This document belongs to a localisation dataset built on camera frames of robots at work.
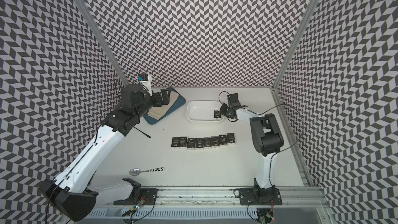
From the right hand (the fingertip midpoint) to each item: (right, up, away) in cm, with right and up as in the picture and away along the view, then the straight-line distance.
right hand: (220, 112), depth 101 cm
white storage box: (-12, +1, +2) cm, 13 cm away
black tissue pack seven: (0, -15, -12) cm, 19 cm away
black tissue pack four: (-13, -17, -12) cm, 25 cm away
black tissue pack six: (-4, -16, -12) cm, 21 cm away
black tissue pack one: (-28, -17, -12) cm, 35 cm away
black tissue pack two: (-23, -17, -12) cm, 31 cm away
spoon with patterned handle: (-45, -29, -23) cm, 58 cm away
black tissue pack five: (-9, -17, -12) cm, 23 cm away
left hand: (-30, +11, -30) cm, 44 cm away
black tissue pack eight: (-2, -2, 0) cm, 3 cm away
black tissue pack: (+5, -15, -10) cm, 19 cm away
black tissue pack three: (-18, -17, -12) cm, 28 cm away
